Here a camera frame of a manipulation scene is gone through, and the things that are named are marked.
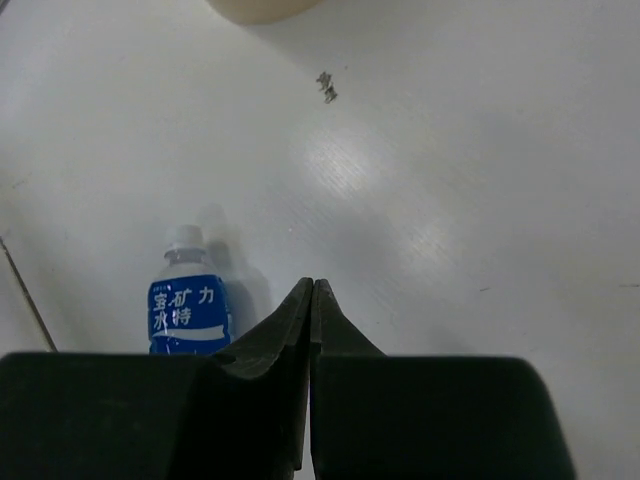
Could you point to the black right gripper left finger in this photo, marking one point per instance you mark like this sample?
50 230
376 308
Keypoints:
236 414

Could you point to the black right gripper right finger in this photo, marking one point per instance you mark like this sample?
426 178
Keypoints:
375 416

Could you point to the small blue Pocari bottle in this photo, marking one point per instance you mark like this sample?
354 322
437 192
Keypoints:
188 310

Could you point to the beige cylindrical bin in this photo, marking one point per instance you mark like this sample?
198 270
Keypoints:
257 12

